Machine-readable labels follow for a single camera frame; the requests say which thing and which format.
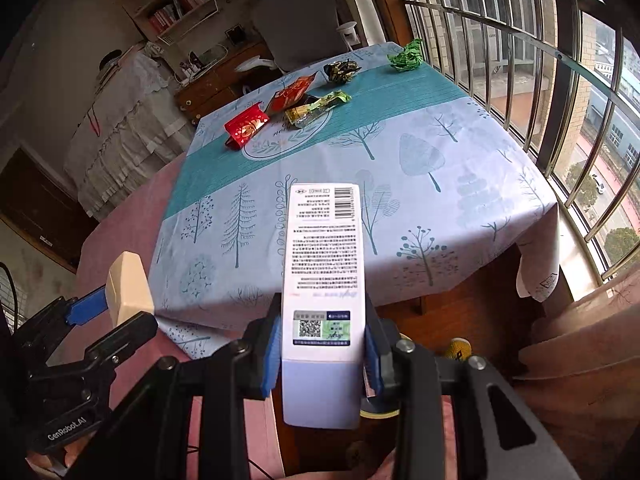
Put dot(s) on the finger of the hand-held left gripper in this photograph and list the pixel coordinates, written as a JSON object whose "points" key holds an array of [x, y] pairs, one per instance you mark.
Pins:
{"points": [[125, 337], [87, 306]]}

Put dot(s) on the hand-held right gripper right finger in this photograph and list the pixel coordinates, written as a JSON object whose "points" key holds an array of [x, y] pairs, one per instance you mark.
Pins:
{"points": [[374, 360]]}

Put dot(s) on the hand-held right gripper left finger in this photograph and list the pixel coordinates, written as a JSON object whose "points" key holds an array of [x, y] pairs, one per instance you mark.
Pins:
{"points": [[271, 355]]}

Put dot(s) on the small beige box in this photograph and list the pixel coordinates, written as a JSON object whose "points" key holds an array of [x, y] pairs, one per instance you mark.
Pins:
{"points": [[130, 290]]}

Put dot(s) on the blue bin with cream rim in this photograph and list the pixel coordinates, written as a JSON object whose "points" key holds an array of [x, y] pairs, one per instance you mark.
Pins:
{"points": [[380, 412]]}

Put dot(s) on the tall white box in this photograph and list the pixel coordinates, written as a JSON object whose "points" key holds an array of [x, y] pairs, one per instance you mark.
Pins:
{"points": [[320, 260]]}

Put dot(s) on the red gift box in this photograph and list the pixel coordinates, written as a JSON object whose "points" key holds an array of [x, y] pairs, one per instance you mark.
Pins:
{"points": [[247, 127]]}

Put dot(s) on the green snack wrapper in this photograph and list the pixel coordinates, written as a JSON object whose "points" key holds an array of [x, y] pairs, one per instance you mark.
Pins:
{"points": [[320, 105]]}

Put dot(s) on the red snack packet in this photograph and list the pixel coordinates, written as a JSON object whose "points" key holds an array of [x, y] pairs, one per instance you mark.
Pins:
{"points": [[292, 94]]}

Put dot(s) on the dark wrapper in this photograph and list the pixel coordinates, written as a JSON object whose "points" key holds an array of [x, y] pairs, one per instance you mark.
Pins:
{"points": [[342, 71]]}

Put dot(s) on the pink bed sheet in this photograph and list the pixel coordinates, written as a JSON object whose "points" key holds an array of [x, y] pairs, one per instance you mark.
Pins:
{"points": [[120, 230]]}

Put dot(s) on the brown wooden door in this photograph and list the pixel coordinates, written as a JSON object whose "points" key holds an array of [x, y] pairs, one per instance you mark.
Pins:
{"points": [[40, 210]]}

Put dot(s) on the white ruffled cloth cover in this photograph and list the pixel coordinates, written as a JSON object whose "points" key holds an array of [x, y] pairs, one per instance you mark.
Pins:
{"points": [[120, 140]]}

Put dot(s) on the tree print tablecloth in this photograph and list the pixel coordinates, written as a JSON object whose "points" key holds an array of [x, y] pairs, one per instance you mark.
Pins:
{"points": [[450, 185]]}

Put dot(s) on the sheer printed curtain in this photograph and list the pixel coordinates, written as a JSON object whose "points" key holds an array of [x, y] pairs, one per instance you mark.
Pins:
{"points": [[590, 360]]}

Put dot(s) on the black round object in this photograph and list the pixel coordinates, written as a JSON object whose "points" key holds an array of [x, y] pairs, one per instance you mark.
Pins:
{"points": [[111, 60]]}

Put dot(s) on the brown wooden desk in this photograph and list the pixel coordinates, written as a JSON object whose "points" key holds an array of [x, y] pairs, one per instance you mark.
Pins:
{"points": [[215, 85]]}

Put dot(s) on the grey office chair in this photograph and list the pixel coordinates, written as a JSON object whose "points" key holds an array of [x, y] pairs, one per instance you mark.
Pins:
{"points": [[295, 15]]}

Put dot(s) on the metal window grille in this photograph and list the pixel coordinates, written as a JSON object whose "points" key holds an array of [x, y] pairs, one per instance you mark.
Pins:
{"points": [[560, 53]]}

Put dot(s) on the small dark picture frame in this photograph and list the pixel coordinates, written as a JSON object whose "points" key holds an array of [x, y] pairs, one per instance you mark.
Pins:
{"points": [[235, 35]]}

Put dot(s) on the white wall shelf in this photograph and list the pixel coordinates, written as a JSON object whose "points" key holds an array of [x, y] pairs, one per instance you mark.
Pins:
{"points": [[200, 17]]}

